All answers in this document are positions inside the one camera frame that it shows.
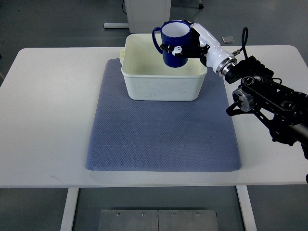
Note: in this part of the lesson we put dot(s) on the blue mug white inside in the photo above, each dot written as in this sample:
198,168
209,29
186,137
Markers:
173,33

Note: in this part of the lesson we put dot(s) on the left white table leg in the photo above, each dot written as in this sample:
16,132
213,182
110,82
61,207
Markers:
69,209

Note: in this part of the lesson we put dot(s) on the blue textured mat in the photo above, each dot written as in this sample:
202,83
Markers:
130,135

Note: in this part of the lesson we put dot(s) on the grey metal floor plate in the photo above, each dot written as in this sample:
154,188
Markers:
158,220

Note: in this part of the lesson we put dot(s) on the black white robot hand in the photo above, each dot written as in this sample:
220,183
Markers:
205,47

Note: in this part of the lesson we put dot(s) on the white cabinet in background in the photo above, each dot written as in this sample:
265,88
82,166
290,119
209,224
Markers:
144,15

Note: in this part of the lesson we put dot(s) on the cream plastic box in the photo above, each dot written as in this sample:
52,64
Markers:
148,78

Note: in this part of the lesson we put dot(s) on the right white table leg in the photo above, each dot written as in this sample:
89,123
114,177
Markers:
246,208

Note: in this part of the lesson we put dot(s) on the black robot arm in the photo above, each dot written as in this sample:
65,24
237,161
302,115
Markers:
281,109

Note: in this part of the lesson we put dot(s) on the grey metal floor bar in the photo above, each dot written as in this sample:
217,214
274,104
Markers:
116,25

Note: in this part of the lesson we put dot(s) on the small grey floor plate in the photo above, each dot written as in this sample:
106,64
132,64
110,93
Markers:
228,39

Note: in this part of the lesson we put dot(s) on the white table leg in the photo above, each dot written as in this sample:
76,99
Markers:
246,208
69,209

